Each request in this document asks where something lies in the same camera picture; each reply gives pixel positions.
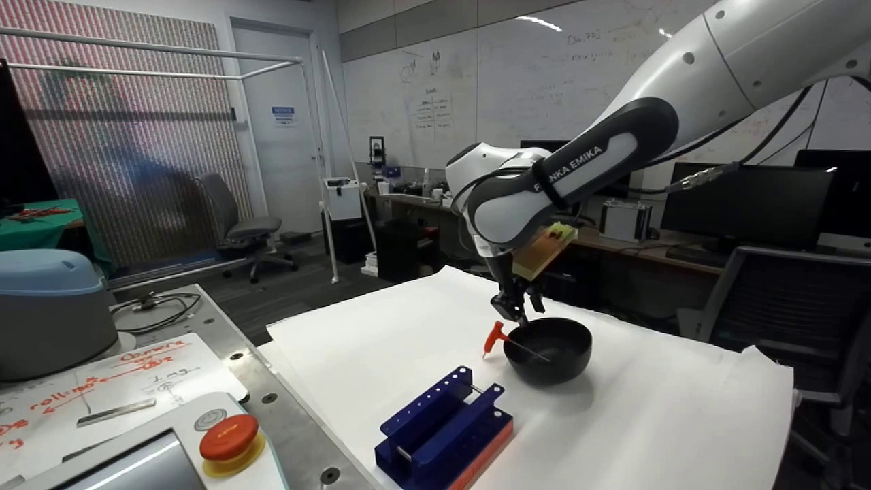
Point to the black monitor with thin bezel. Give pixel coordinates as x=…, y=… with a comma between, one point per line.
x=847, y=192

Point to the black mesh office chair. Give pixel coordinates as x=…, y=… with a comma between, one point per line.
x=792, y=316

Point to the blue plastic rack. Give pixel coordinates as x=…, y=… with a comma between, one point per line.
x=444, y=437

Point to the black bowl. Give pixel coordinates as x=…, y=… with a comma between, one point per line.
x=549, y=350

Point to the white door with blue sign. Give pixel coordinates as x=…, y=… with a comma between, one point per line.
x=281, y=127

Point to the white board with orange writing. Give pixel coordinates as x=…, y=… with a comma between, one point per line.
x=99, y=391

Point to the white paper sheet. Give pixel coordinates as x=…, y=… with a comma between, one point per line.
x=636, y=418

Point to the grey control pendant box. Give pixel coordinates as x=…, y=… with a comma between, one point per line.
x=153, y=457

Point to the blue grey plastic bin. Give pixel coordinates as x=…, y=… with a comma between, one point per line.
x=50, y=315

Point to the small orange object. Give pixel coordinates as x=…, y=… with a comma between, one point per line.
x=495, y=336

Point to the large black monitor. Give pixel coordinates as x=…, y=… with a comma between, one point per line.
x=749, y=208

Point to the white box on stand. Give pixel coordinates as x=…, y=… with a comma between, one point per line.
x=345, y=197

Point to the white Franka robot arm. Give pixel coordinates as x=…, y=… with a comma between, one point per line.
x=636, y=136

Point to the red emergency stop button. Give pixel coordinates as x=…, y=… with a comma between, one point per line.
x=231, y=437

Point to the grey office chair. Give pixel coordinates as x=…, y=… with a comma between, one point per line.
x=234, y=221

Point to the green covered table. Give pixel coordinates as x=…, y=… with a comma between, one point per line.
x=43, y=223

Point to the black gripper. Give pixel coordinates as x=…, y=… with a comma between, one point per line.
x=510, y=283

